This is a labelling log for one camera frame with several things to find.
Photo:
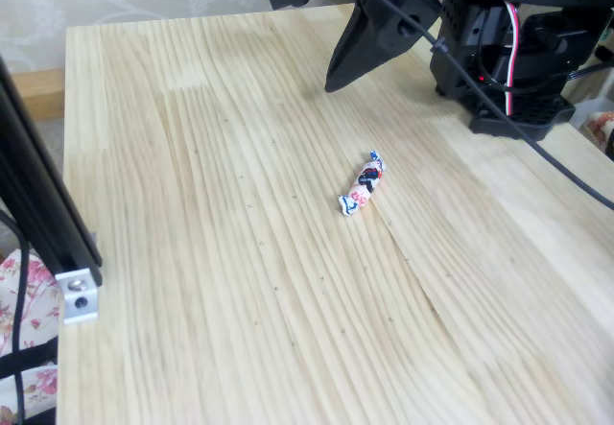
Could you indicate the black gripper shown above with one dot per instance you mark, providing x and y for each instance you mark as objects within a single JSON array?
[{"x": 379, "y": 10}]

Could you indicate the white candy blue print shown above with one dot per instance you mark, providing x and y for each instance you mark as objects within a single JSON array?
[{"x": 363, "y": 182}]

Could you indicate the floral fabric cushion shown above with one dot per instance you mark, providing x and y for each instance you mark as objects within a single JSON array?
[
  {"x": 602, "y": 130},
  {"x": 38, "y": 300}
]

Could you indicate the light wooden box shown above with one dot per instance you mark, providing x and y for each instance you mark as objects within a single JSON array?
[{"x": 40, "y": 94}]

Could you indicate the dark aluminium extrusion post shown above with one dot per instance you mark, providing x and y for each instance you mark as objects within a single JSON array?
[{"x": 43, "y": 195}]

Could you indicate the silver corner bracket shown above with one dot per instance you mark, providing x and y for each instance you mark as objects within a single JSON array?
[{"x": 79, "y": 300}]

